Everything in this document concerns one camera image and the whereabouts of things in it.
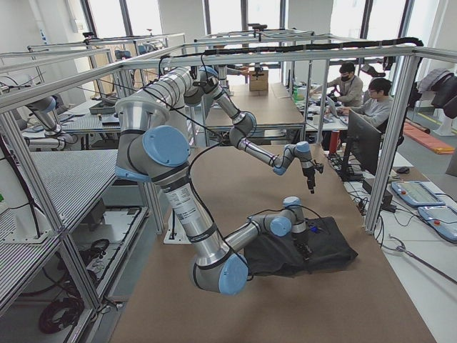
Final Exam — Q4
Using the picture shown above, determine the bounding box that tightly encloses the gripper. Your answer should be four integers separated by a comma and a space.
291, 231, 309, 260
302, 166, 316, 193

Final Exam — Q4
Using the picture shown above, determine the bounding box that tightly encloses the black graphic t-shirt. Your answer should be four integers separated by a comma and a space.
244, 217, 358, 277

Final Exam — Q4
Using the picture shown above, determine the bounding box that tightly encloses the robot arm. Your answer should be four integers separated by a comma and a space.
115, 95, 306, 295
136, 66, 323, 192

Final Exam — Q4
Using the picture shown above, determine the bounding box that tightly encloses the red water bottle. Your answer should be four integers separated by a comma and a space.
329, 130, 340, 154

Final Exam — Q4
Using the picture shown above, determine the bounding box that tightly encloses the black Huawei monitor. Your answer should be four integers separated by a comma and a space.
339, 110, 382, 182

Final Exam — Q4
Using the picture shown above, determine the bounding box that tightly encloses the reacher grabber stick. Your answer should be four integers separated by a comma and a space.
384, 234, 456, 284

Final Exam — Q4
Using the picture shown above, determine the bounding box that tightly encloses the seated man in hoodie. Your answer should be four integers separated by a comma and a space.
342, 78, 393, 129

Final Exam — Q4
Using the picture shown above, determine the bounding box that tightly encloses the man in black mask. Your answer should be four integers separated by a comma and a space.
326, 61, 363, 107

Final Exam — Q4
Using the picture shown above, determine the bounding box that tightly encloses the blue teach pendant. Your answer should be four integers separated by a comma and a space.
391, 181, 446, 207
417, 206, 456, 243

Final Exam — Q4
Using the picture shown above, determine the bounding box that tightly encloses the cardboard box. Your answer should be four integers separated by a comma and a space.
248, 69, 268, 91

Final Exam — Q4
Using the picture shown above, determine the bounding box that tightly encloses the perforated metal table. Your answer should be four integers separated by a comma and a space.
0, 148, 120, 308

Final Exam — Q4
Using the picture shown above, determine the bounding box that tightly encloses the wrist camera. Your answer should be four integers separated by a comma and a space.
307, 221, 328, 234
313, 161, 323, 174

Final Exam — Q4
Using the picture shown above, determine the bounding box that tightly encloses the aluminium frame post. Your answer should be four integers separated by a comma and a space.
364, 53, 420, 234

